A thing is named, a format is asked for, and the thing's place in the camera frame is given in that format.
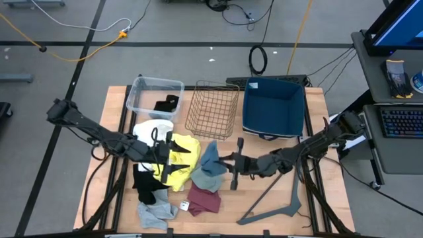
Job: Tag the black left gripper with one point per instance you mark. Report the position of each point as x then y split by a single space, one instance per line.
157 153

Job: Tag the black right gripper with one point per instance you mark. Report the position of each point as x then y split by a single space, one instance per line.
248 165

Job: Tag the yellow cloth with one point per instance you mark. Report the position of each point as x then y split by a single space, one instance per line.
185 158

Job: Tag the blue cloth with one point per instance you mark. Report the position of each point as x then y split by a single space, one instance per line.
211 158

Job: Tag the sage green cloth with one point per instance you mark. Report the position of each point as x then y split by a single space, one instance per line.
205 182

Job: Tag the white cloth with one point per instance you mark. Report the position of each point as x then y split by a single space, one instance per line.
148 127

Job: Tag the black cloth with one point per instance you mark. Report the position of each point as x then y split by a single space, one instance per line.
145 188

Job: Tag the maroon cloth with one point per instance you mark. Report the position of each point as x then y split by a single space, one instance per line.
205 201

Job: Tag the black sock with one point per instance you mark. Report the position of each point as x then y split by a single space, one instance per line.
167 105

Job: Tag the light grey cloth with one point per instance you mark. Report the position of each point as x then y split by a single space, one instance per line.
153 215

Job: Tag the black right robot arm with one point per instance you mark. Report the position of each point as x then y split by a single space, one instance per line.
314 142

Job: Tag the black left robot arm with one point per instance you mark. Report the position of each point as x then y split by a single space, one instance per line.
99 132

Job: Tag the blue fabric bin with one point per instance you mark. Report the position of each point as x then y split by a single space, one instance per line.
272 105

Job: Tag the clear plastic bin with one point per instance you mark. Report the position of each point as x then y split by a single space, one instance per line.
138 96

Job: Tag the black table clamp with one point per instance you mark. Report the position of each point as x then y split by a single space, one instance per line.
170 232
266 233

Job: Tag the grey V-shaped metal stand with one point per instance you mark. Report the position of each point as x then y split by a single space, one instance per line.
291 209

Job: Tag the white paper sheet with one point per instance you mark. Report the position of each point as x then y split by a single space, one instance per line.
351 141

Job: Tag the grey computer cart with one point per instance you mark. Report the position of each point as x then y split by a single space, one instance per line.
373 66

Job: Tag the black round floor port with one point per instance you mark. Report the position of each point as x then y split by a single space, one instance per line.
42 49

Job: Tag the black backlit keyboard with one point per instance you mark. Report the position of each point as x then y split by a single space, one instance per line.
401 122

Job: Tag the grey floor bar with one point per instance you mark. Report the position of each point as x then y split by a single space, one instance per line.
16 78

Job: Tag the black object at floor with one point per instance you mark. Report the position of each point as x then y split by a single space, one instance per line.
4 110

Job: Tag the grey black work gloves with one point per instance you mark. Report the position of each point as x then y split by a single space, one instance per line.
396 79

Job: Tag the white blue round container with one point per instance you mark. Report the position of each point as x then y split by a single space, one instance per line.
418 82

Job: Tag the grey equipment base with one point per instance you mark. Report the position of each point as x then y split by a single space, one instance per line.
33 3

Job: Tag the computer monitor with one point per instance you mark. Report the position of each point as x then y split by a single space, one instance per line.
403 26

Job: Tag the black aluminium table frame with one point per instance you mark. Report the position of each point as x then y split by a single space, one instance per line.
190 88

